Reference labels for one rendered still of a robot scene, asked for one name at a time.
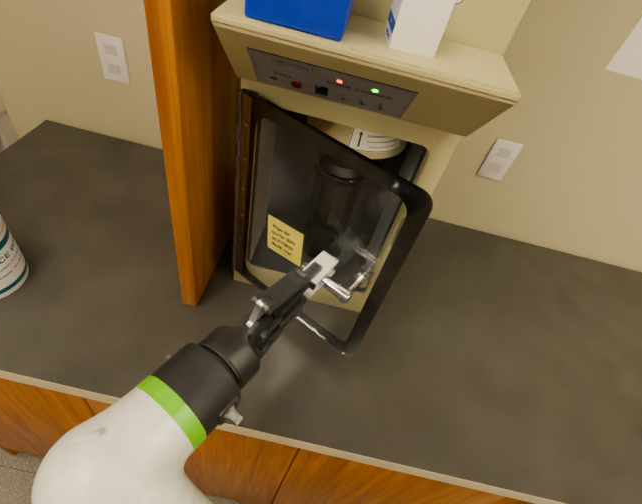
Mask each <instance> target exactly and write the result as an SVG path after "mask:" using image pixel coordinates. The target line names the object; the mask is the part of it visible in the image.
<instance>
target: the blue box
mask: <svg viewBox="0 0 642 504"><path fill-rule="evenodd" d="M353 5H354V0H245V7H244V13H245V16H246V17H249V18H252V19H256V20H260V21H264V22H267V23H271V24H275V25H279V26H282V27H286V28H290V29H294V30H297V31H301V32H305V33H308V34H312V35H316V36H320V37H323V38H327V39H331V40H335V41H341V40H342V38H343V35H344V32H345V30H346V27H347V24H348V22H349V19H350V16H351V13H352V9H353Z"/></svg>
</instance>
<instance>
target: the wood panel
mask: <svg viewBox="0 0 642 504"><path fill-rule="evenodd" d="M143 1H144V9H145V17H146V24H147V32H148V40H149V47H150V55H151V63H152V71H153V78H154V86H155V94H156V101H157V109H158V117H159V125H160V132H161V140H162V148H163V156H164V163H165V171H166V179H167V186H168V194H169V202H170V210H171V217H172V225H173V233H174V241H175V248H176V256H177V264H178V271H179V279H180V287H181V295H182V302H183V303H184V304H188V305H192V306H197V304H198V302H199V300H200V298H201V296H202V294H203V292H204V290H205V287H206V285H207V283H208V281H209V279H210V277H211V275H212V273H213V271H214V268H215V266H216V264H217V262H218V260H219V258H220V256H221V254H222V251H223V249H224V247H225V245H226V243H227V241H228V239H229V237H230V235H231V232H232V230H233V224H234V193H235V162H236V131H237V100H238V91H239V90H241V78H240V77H237V75H236V74H235V72H234V70H233V68H232V65H231V63H230V61H229V59H228V57H227V55H226V52H225V50H224V48H223V46H222V44H221V42H220V39H219V37H218V35H217V33H216V31H215V29H214V26H213V24H212V22H211V13H212V12H213V11H214V10H215V9H217V8H218V7H219V6H221V5H222V4H223V3H224V2H226V1H227V0H143Z"/></svg>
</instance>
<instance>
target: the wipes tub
mask: <svg viewBox="0 0 642 504"><path fill-rule="evenodd" d="M28 273H29V267H28V264H27V262H26V260H25V258H24V256H23V254H22V252H21V251H20V249H19V247H18V245H17V243H16V242H15V240H14V238H13V236H12V234H11V233H10V231H9V229H8V227H7V226H6V224H5V222H4V221H3V219H2V217H1V215H0V299H1V298H4V297H6V296H8V295H10V294H11V293H13V292H14V291H16V290H17V289H18V288H19V287H20V286H21V285H22V284H23V283H24V282H25V280H26V278H27V276H28Z"/></svg>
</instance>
